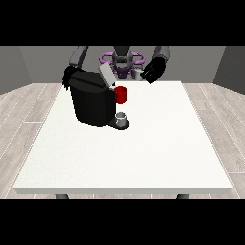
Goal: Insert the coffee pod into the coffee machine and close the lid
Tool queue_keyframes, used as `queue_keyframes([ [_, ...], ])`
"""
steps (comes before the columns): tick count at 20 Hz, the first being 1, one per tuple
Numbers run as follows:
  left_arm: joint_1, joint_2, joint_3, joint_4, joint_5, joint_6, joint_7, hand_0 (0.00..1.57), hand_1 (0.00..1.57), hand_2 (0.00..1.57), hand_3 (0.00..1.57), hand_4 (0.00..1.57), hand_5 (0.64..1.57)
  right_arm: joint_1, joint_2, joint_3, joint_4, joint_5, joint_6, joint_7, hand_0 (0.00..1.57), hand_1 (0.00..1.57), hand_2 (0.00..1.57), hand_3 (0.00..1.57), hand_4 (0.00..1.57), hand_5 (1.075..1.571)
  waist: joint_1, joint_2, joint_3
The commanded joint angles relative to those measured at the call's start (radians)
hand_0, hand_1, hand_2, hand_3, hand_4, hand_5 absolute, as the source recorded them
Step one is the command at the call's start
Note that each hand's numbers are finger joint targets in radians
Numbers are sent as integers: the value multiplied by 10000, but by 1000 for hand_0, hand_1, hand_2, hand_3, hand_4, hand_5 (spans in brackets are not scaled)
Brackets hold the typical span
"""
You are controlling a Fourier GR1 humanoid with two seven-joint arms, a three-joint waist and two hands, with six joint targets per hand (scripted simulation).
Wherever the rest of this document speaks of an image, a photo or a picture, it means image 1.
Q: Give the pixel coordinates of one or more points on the small grey coffee pod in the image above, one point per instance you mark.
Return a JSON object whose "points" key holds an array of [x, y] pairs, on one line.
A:
{"points": [[137, 74]]}

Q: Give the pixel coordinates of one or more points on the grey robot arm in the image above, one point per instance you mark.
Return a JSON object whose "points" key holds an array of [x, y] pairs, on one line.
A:
{"points": [[78, 56], [162, 53]]}

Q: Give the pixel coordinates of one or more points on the red pod holder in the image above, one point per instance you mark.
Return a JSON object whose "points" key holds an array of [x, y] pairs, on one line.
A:
{"points": [[121, 94]]}

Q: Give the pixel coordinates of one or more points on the pale grey machine lid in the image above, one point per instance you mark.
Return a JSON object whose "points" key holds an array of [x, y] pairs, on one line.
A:
{"points": [[106, 74]]}

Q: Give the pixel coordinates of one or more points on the black coffee machine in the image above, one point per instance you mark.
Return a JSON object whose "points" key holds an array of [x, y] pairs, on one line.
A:
{"points": [[91, 99]]}

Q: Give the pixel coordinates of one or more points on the grey robot trunk purple rings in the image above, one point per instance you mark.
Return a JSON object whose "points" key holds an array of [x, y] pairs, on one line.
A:
{"points": [[121, 60]]}

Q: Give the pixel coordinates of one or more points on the small grey cup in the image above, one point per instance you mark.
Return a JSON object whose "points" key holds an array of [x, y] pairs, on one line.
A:
{"points": [[121, 119]]}

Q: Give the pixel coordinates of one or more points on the dark table leg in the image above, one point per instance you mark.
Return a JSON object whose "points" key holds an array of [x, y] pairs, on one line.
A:
{"points": [[62, 196], [183, 196]]}

